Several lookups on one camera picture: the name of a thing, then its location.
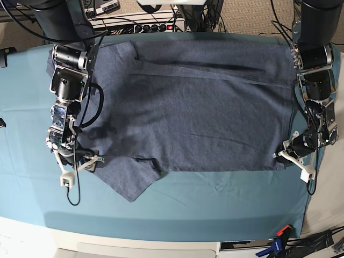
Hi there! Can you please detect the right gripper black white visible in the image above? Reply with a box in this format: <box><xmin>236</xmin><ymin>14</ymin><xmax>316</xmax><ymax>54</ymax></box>
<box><xmin>52</xmin><ymin>146</ymin><xmax>105</xmax><ymax>176</ymax></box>

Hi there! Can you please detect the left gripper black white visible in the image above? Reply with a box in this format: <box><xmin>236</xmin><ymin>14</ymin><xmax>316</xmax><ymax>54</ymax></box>
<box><xmin>273</xmin><ymin>130</ymin><xmax>314</xmax><ymax>170</ymax></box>

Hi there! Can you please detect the blue heathered T-shirt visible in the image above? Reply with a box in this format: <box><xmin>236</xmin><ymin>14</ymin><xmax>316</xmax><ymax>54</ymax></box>
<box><xmin>46</xmin><ymin>40</ymin><xmax>298</xmax><ymax>203</ymax></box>

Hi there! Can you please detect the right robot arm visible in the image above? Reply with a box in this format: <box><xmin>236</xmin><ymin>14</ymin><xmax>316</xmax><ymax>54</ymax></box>
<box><xmin>19</xmin><ymin>1</ymin><xmax>105</xmax><ymax>181</ymax></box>

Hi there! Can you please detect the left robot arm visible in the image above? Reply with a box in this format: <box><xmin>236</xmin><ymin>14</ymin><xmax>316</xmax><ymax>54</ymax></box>
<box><xmin>272</xmin><ymin>1</ymin><xmax>343</xmax><ymax>182</ymax></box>

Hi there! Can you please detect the teal table cloth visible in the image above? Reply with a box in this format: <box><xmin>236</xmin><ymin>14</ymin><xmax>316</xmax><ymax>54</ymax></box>
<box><xmin>1</xmin><ymin>33</ymin><xmax>309</xmax><ymax>242</ymax></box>

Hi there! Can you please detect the orange blue clamp bottom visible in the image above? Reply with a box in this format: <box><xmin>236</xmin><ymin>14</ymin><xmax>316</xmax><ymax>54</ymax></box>
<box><xmin>255</xmin><ymin>224</ymin><xmax>293</xmax><ymax>257</ymax></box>

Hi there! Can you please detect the black bag bottom right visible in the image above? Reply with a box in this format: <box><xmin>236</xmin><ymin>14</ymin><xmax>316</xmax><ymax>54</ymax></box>
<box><xmin>277</xmin><ymin>230</ymin><xmax>334</xmax><ymax>258</ymax></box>

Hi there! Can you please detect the black clamp left edge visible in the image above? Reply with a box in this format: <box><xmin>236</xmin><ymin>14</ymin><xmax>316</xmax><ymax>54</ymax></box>
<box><xmin>0</xmin><ymin>47</ymin><xmax>17</xmax><ymax>68</ymax></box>

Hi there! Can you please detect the white power strip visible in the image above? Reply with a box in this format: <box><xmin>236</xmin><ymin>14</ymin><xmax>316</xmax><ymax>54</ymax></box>
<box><xmin>121</xmin><ymin>20</ymin><xmax>186</xmax><ymax>34</ymax></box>

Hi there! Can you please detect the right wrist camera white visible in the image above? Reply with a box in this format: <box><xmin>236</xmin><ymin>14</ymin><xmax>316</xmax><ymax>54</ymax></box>
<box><xmin>60</xmin><ymin>172</ymin><xmax>75</xmax><ymax>188</ymax></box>

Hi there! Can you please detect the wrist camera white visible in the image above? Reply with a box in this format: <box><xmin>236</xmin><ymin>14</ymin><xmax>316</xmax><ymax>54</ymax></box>
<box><xmin>300</xmin><ymin>169</ymin><xmax>315</xmax><ymax>183</ymax></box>
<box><xmin>60</xmin><ymin>172</ymin><xmax>75</xmax><ymax>188</ymax></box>

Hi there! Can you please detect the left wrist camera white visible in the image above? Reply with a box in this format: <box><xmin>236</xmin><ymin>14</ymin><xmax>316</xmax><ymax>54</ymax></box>
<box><xmin>300</xmin><ymin>169</ymin><xmax>315</xmax><ymax>183</ymax></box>

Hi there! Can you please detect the black camera cable left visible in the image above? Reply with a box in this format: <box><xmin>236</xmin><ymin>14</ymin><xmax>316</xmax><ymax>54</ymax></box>
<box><xmin>306</xmin><ymin>150</ymin><xmax>320</xmax><ymax>196</ymax></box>

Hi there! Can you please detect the black camera cable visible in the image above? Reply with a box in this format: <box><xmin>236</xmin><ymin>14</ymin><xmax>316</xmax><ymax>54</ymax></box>
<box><xmin>66</xmin><ymin>34</ymin><xmax>105</xmax><ymax>206</ymax></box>
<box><xmin>306</xmin><ymin>150</ymin><xmax>320</xmax><ymax>196</ymax></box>

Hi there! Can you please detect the black camera cable right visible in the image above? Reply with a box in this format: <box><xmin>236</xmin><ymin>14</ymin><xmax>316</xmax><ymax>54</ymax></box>
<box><xmin>66</xmin><ymin>34</ymin><xmax>105</xmax><ymax>206</ymax></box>

